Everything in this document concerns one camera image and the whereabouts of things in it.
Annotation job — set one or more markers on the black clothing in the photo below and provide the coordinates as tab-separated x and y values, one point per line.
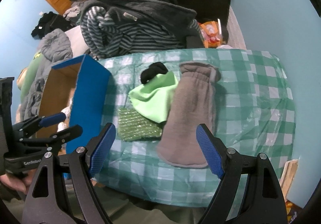
47	23

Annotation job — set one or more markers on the green checkered plastic tablecloth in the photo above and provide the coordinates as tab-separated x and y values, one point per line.
250	88

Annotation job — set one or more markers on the white plastic strip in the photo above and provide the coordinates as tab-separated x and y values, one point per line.
220	28

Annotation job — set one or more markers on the grey quilted jacket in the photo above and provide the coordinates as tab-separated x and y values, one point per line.
56	43

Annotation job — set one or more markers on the light green cloth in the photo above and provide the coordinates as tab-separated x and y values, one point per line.
150	101

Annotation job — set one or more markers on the wooden boards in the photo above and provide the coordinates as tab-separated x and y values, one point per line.
288	173

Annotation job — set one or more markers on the grey fleece mitten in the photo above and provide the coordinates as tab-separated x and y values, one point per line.
190	113

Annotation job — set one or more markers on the person's left hand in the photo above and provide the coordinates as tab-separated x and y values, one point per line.
15	183

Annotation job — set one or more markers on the grey striped sweater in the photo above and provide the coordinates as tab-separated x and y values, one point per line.
140	38

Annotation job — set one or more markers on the grey clothes pile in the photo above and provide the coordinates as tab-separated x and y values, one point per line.
72	12

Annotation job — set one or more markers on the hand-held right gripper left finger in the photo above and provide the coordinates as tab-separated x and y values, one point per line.
102	148

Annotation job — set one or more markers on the orange bag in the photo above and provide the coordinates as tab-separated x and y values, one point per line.
208	29

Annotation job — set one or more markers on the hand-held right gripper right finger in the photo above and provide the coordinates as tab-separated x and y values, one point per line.
209	153

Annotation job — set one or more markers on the blue cardboard box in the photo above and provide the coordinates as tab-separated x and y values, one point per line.
87	93

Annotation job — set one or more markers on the beige panel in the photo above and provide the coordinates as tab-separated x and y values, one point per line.
235	30

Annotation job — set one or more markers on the grey printed blanket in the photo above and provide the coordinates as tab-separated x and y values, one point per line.
35	96

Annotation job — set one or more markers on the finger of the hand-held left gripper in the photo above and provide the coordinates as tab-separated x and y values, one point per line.
67	133
52	118

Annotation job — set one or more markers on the green shirt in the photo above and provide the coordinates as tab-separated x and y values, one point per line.
32	68

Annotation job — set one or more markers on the black sock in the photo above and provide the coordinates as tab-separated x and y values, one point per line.
153	71

